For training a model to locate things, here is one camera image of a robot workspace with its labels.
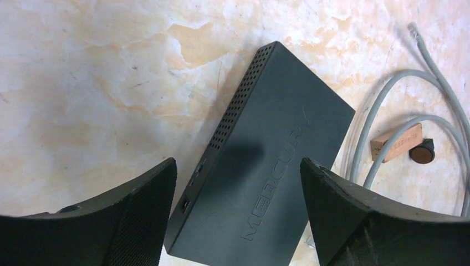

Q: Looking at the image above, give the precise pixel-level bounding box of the wooden cylinder block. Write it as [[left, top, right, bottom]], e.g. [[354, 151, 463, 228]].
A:
[[370, 123, 423, 163]]

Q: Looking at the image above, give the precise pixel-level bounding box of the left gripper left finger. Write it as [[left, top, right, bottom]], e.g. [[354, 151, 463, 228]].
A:
[[1, 158, 177, 265]]

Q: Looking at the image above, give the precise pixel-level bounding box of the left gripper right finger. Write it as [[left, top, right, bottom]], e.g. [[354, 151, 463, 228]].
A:
[[300, 158, 469, 265]]

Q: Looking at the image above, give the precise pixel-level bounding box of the grey ethernet cable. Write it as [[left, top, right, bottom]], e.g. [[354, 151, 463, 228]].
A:
[[339, 22, 470, 218]]

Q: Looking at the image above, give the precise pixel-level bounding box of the black network switch box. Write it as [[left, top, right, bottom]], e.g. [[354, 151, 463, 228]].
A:
[[164, 42, 355, 265]]

